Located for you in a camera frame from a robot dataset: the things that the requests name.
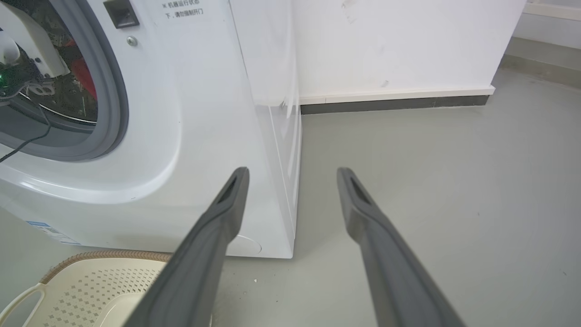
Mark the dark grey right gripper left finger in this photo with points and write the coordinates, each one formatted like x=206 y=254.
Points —
x=199 y=263

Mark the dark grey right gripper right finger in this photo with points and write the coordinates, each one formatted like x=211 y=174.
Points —
x=390 y=268

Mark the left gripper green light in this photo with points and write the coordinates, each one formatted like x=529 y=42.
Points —
x=16 y=79

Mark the cream perforated laundry basket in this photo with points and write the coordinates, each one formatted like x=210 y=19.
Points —
x=86 y=290

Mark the white front-load washing machine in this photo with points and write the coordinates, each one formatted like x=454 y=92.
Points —
x=181 y=127

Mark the red garment in drum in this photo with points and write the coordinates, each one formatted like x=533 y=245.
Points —
x=84 y=75

